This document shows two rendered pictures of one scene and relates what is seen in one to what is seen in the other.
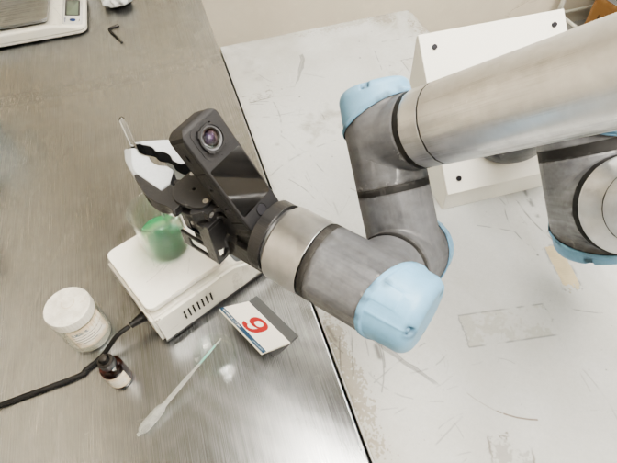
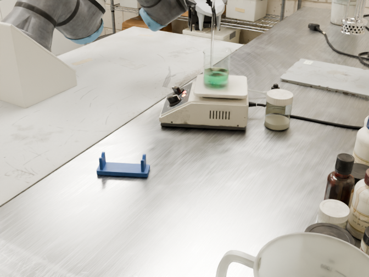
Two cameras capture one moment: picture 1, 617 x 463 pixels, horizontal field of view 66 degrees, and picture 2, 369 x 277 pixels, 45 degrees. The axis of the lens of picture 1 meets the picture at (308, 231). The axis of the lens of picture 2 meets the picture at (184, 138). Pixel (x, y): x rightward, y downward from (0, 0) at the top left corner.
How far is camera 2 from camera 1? 1.39 m
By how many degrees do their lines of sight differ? 90
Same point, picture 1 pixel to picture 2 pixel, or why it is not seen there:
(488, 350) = (142, 63)
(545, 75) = not seen: outside the picture
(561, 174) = (83, 8)
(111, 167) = (189, 192)
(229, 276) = not seen: hidden behind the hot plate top
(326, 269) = not seen: outside the picture
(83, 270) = (261, 148)
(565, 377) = (135, 54)
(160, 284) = (233, 78)
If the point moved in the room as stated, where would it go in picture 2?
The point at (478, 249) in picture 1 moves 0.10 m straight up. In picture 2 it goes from (94, 73) to (90, 40)
